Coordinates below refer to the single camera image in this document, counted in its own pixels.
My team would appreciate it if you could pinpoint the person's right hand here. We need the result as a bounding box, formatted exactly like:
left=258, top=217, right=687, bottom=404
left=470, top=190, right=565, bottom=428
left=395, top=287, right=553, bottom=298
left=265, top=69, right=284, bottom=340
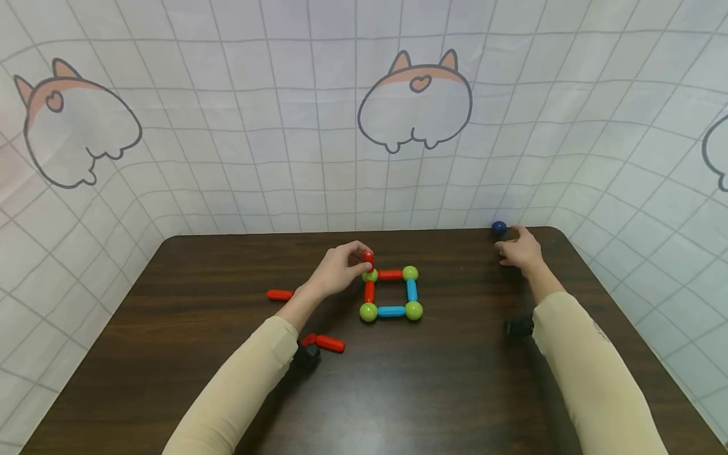
left=495, top=226, right=546, bottom=276

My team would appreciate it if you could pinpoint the person's left hand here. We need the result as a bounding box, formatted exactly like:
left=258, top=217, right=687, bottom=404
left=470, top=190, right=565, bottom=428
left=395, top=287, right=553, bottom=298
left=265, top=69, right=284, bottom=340
left=306, top=240, right=375, bottom=302

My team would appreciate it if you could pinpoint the person's right forearm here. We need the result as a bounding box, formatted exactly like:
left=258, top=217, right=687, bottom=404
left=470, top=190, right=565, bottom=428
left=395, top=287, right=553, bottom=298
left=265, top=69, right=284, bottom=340
left=520, top=263, right=672, bottom=455

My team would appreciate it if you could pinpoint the person's left forearm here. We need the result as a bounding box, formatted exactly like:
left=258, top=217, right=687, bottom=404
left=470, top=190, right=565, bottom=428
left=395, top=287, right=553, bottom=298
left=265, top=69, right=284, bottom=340
left=161, top=288, right=319, bottom=455

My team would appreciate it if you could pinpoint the black wrist band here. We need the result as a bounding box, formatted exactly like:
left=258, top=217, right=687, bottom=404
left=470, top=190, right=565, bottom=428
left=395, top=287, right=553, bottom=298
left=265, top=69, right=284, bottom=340
left=502, top=314, right=536, bottom=338
left=292, top=342, right=323, bottom=374

